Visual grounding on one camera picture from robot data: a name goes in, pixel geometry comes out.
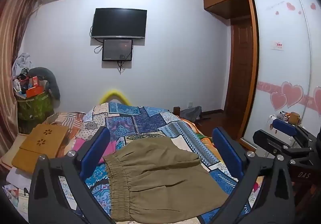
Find black wall television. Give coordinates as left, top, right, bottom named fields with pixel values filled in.
left=91, top=8, right=147, bottom=39

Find grey curved pillow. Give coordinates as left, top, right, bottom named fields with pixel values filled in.
left=27, top=67, right=61, bottom=100

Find orange box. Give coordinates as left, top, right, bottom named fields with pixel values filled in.
left=26, top=86, right=44, bottom=98

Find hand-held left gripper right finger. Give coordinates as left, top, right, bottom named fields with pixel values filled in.
left=201, top=127, right=295, bottom=224

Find wooden folding lap desk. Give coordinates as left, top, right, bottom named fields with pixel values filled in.
left=11, top=124, right=69, bottom=174

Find brown wooden door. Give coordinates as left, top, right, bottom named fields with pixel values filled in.
left=224, top=17, right=254, bottom=114

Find grey crumpled cloth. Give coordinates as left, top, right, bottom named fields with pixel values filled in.
left=12, top=53, right=32, bottom=76

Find blue patchwork quilt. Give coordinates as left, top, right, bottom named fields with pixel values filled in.
left=58, top=102, right=254, bottom=224

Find small black wall monitor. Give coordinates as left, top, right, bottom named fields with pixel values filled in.
left=102, top=39, right=133, bottom=61

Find yellow curved headboard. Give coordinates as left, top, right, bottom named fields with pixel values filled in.
left=100, top=88, right=129, bottom=105

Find dark bag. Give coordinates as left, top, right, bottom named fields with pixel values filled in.
left=181, top=106, right=202, bottom=122

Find brown striped curtain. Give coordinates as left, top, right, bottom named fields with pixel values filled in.
left=0, top=0, right=43, bottom=172

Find orange striped blanket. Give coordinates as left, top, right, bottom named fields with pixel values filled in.
left=43, top=112, right=87, bottom=144

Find green patterned basket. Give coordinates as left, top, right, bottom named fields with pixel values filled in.
left=16, top=90, right=54, bottom=122

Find khaki pants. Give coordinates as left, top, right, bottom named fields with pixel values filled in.
left=103, top=136, right=230, bottom=222

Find brown mug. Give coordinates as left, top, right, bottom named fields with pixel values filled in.
left=288, top=112, right=301, bottom=125

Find wooden wardrobe with heart doors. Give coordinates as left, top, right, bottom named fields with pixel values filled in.
left=203, top=0, right=321, bottom=149

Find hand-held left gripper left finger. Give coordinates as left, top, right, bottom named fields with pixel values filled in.
left=28, top=126, right=113, bottom=224

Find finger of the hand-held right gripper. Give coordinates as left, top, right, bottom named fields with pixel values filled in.
left=272, top=119, right=317, bottom=149
left=253, top=130, right=314, bottom=162

